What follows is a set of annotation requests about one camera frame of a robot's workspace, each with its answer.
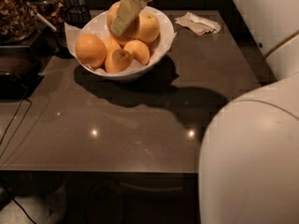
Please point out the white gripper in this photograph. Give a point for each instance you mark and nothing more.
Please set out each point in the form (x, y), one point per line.
(125, 13)

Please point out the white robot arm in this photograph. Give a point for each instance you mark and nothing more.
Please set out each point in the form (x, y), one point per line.
(249, 158)

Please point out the white paper bowl liner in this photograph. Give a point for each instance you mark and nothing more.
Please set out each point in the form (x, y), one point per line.
(72, 36)

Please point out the hidden small orange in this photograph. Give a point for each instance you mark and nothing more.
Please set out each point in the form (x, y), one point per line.
(111, 44)

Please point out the white ceramic bowl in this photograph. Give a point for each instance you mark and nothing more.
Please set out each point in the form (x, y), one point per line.
(132, 73)

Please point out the crumpled paper napkin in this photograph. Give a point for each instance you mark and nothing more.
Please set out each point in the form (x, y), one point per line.
(197, 24)

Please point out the small glass snack jar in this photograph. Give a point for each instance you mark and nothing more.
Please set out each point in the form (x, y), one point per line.
(52, 10)

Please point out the large glass snack jar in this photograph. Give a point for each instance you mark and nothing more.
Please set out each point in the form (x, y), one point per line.
(17, 21)

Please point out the black appliance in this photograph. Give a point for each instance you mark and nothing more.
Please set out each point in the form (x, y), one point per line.
(19, 72)

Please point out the black wire basket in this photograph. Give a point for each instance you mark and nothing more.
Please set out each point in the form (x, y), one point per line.
(78, 16)

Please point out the white spoon handle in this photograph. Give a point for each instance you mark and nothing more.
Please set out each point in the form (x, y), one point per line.
(40, 18)

